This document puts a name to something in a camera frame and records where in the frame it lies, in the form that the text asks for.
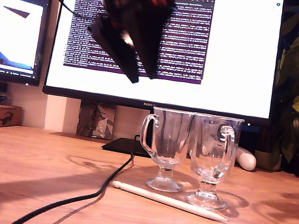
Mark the white pen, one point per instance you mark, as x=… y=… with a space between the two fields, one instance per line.
x=158 y=197

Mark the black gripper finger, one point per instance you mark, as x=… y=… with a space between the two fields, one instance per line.
x=151 y=32
x=120 y=46

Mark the white game controller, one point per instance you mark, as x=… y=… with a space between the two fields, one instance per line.
x=246 y=160

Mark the pale plant pot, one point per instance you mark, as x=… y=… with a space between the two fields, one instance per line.
x=266 y=160

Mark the black Huawei computer monitor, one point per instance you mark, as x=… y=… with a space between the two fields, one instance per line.
x=230 y=74

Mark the small Cuticura bottle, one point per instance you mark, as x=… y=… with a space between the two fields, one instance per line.
x=1 y=98

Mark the grey plant picture card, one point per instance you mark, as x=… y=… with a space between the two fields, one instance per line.
x=95 y=120

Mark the small footed glass cup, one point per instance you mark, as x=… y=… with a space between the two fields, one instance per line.
x=211 y=151
x=169 y=138

